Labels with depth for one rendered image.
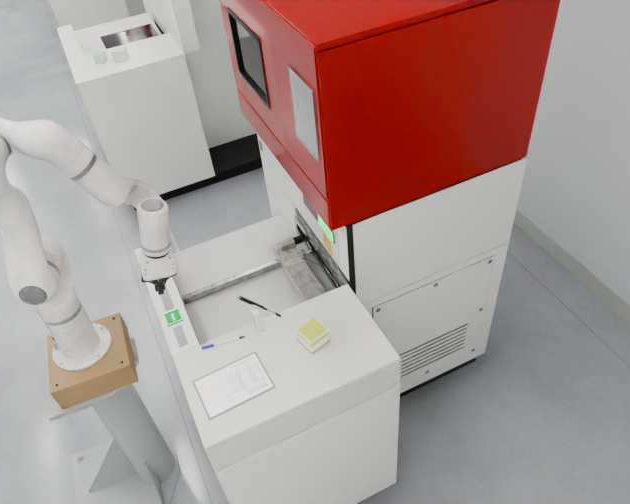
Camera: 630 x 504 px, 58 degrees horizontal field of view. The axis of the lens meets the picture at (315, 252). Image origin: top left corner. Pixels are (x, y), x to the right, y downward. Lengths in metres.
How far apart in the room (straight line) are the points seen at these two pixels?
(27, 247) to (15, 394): 1.71
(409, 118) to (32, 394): 2.39
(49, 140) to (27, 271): 0.40
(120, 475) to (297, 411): 1.27
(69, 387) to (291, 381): 0.71
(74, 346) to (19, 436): 1.25
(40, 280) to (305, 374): 0.79
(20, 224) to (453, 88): 1.23
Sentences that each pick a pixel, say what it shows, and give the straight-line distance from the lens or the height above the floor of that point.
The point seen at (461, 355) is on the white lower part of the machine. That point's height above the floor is 0.16.
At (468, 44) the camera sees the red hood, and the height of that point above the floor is 1.70.
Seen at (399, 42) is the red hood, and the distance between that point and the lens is 1.53.
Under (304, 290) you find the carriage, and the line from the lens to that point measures 2.05.
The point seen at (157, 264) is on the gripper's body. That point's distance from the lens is 1.76.
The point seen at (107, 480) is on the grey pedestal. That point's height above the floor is 0.05.
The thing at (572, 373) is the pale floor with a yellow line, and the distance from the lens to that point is 3.02.
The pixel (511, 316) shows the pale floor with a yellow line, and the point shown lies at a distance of 3.16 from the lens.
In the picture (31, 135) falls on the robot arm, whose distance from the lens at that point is 1.53.
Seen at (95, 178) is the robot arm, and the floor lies 1.57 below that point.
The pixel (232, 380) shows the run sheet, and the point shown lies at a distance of 1.75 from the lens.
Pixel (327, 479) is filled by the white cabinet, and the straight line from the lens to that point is 2.17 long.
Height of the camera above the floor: 2.41
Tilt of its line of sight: 45 degrees down
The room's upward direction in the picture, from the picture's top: 7 degrees counter-clockwise
